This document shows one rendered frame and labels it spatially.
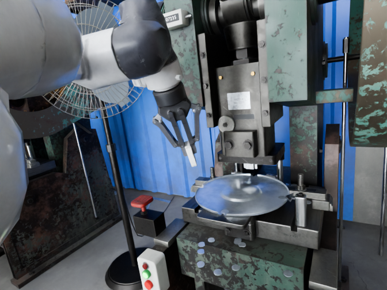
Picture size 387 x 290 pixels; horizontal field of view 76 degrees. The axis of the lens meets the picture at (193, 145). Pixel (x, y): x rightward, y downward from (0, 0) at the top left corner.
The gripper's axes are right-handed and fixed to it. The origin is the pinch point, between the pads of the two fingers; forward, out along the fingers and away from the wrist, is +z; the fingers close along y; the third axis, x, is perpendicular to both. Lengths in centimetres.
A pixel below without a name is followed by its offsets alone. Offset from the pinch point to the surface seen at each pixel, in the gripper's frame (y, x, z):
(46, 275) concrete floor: -125, 47, 95
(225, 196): 6.0, -1.8, 17.5
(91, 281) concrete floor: -90, 36, 97
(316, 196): 33.4, -2.9, 26.6
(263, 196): 16.9, -4.1, 19.2
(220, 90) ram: 13.5, 16.9, -8.7
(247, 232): 9.5, -9.0, 27.0
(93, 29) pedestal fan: -32, 75, -32
